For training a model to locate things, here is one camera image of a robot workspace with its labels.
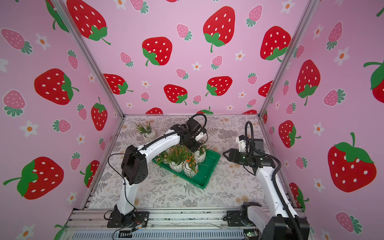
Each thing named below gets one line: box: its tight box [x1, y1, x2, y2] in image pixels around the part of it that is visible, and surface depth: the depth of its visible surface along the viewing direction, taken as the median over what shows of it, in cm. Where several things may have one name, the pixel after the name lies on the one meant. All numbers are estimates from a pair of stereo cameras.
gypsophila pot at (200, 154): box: [194, 144, 209, 164], surface depth 85 cm
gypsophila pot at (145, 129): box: [135, 121, 156, 142], surface depth 102 cm
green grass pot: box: [164, 144, 188, 173], surface depth 85 cm
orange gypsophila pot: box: [183, 154, 199, 178], surface depth 86 cm
